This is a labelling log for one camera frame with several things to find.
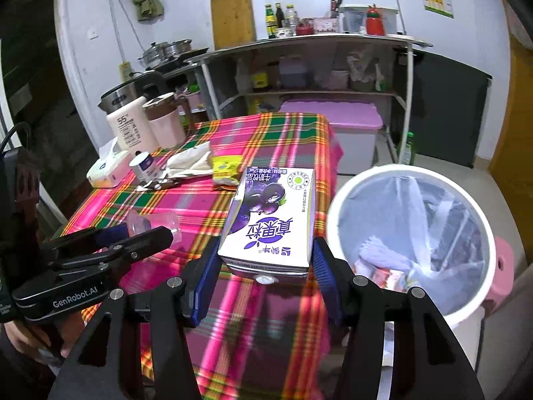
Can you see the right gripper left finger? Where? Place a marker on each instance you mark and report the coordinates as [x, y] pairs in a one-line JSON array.
[[200, 277]]

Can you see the pink lidded storage box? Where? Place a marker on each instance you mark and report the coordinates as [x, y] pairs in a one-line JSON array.
[[355, 124]]

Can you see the clear plastic jelly cup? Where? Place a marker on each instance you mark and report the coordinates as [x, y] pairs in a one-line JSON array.
[[137, 224]]

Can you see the metal kitchen shelf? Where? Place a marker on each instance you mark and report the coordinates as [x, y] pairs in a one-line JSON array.
[[337, 66]]

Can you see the person's left hand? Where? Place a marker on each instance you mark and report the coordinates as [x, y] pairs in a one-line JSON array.
[[32, 341]]

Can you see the stainless electric kettle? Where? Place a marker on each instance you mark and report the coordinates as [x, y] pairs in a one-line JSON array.
[[149, 84]]

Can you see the wooden cutting board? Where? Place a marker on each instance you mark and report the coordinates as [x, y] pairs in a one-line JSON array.
[[233, 23]]

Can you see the pink plastic stool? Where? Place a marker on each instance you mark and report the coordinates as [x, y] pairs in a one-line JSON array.
[[503, 280]]

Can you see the yellow noodle snack bag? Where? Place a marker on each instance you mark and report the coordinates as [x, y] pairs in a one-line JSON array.
[[226, 170]]

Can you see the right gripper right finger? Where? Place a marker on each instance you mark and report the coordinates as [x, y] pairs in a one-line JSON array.
[[334, 276]]

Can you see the green bottle on floor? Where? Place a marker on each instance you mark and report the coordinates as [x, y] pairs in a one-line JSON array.
[[407, 155]]

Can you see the white yogurt cup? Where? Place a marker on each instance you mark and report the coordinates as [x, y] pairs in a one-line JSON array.
[[144, 167]]

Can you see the black cloth cover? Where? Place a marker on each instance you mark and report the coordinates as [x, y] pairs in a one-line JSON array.
[[447, 108]]

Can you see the purple blueberry milk carton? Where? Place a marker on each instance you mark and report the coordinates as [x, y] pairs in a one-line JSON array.
[[269, 228]]

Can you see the white tissue pack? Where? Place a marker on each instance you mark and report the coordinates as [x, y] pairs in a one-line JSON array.
[[111, 167]]

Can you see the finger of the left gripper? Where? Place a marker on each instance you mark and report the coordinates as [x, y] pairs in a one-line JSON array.
[[86, 241], [125, 252]]

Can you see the red strawberry milk carton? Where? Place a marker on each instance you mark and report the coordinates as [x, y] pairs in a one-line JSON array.
[[385, 278]]

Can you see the green glass bottle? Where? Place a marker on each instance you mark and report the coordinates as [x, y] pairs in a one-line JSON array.
[[271, 22]]

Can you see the white round trash bin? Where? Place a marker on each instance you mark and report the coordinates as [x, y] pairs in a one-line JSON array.
[[434, 222]]

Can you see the white foam fruit net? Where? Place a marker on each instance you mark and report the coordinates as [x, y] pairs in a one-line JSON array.
[[375, 252]]

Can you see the red thermos bottle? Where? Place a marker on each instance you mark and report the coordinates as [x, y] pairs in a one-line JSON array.
[[374, 23]]

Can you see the pink plaid tablecloth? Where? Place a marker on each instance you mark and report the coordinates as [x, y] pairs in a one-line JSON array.
[[266, 329]]

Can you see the pink jug brown lid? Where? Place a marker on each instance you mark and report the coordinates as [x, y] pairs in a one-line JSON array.
[[163, 117]]

